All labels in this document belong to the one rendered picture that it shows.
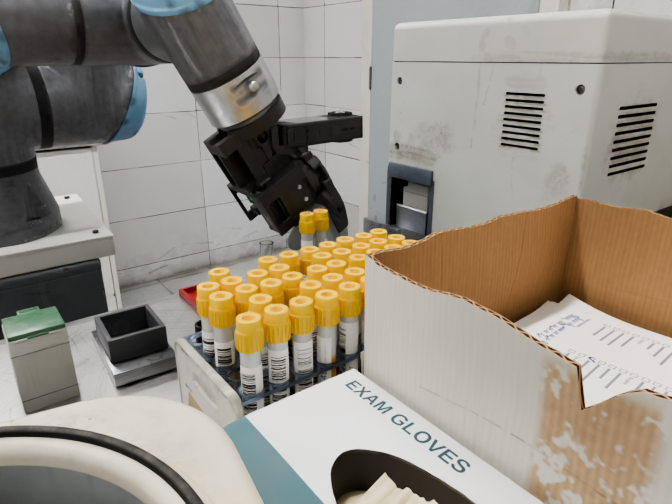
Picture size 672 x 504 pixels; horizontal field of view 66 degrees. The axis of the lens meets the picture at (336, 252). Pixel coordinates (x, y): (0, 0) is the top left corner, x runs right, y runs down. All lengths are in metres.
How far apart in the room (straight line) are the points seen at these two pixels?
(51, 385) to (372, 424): 0.27
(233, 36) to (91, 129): 0.36
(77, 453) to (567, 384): 0.20
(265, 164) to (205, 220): 2.49
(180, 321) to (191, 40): 0.28
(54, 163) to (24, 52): 1.58
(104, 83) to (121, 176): 2.05
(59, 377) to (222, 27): 0.32
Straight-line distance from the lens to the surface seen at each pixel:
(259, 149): 0.54
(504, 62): 0.60
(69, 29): 0.55
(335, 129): 0.58
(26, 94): 0.77
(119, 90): 0.80
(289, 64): 3.17
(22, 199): 0.79
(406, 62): 0.69
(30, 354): 0.46
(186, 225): 2.99
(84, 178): 2.14
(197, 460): 0.22
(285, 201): 0.54
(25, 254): 0.77
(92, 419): 0.26
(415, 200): 0.71
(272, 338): 0.32
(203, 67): 0.49
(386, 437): 0.30
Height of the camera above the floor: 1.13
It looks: 20 degrees down
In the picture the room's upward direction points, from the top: straight up
